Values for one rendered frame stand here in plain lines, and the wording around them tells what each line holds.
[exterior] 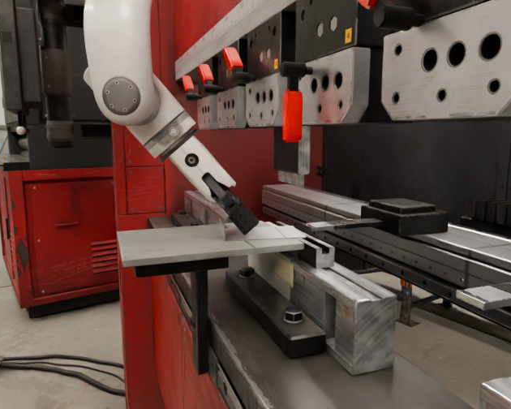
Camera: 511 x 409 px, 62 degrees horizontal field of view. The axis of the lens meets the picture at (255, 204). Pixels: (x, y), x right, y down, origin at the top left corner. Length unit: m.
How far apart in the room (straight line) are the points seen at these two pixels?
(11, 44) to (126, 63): 1.12
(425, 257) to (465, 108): 0.50
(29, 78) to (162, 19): 0.49
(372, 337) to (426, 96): 0.30
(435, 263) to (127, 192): 1.05
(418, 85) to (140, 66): 0.33
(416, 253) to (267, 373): 0.40
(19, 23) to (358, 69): 1.37
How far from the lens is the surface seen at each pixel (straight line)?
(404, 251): 0.87
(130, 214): 1.54
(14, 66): 1.66
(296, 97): 0.55
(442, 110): 0.38
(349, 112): 0.49
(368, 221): 0.81
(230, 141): 1.57
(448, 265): 0.79
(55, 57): 2.08
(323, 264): 0.64
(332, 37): 0.54
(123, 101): 0.57
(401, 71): 0.42
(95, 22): 0.60
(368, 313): 0.54
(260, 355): 0.60
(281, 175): 0.76
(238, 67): 0.77
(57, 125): 2.05
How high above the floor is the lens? 1.16
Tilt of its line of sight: 9 degrees down
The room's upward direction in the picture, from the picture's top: straight up
